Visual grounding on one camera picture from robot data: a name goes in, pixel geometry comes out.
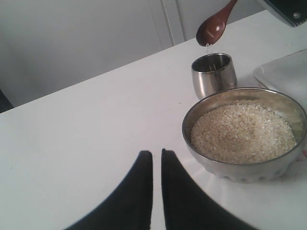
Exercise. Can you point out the stainless steel cup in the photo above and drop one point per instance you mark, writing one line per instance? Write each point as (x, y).
(213, 73)

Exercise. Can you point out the brown wooden spoon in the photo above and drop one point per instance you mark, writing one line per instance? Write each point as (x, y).
(212, 29)

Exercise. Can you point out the steel bowl of rice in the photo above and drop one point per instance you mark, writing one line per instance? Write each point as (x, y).
(246, 135)

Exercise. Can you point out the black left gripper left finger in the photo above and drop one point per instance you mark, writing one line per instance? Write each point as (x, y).
(129, 206)

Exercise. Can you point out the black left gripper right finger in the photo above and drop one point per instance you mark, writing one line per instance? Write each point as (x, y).
(186, 206)

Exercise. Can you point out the white cabinet doors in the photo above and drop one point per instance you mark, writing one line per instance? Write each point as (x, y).
(55, 53)

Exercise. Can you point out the white plastic tray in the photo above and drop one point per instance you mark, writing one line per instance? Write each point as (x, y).
(287, 74)

